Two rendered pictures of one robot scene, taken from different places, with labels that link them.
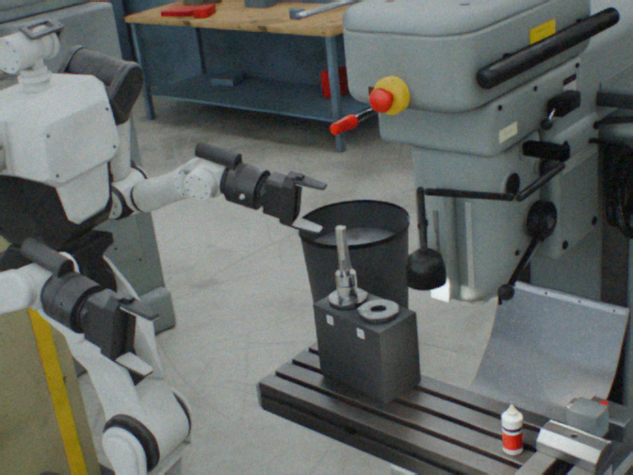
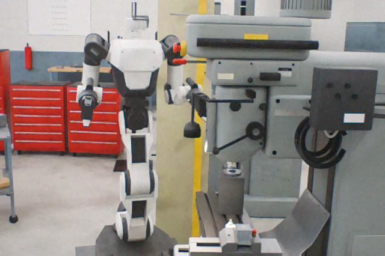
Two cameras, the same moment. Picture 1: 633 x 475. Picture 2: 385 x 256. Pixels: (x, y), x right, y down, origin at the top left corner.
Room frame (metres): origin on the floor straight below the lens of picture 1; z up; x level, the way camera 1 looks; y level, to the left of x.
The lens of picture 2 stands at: (0.11, -1.45, 1.85)
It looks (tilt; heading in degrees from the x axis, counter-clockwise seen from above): 12 degrees down; 42
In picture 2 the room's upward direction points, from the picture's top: 2 degrees clockwise
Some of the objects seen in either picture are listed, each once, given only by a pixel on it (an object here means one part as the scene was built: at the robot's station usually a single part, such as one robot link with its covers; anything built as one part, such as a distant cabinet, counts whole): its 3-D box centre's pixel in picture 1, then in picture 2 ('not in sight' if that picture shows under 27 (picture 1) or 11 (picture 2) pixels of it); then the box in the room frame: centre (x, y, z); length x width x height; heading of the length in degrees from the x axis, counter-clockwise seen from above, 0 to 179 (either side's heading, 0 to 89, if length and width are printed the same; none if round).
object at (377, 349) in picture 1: (366, 340); (230, 187); (1.89, -0.10, 1.06); 0.22 x 0.12 x 0.20; 39
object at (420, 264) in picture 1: (425, 266); (192, 128); (1.49, -0.19, 1.44); 0.07 x 0.07 x 0.06
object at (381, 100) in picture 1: (382, 99); (177, 48); (1.45, -0.14, 1.76); 0.04 x 0.03 x 0.04; 47
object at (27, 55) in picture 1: (27, 55); (135, 26); (1.77, 0.49, 1.84); 0.10 x 0.07 x 0.09; 148
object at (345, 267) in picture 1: (343, 250); not in sight; (1.93, -0.06, 1.28); 0.03 x 0.03 x 0.11
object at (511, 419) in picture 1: (511, 427); (230, 231); (1.56, -0.36, 1.02); 0.04 x 0.04 x 0.11
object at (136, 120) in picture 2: (49, 270); (133, 110); (1.82, 0.56, 1.37); 0.28 x 0.13 x 0.18; 58
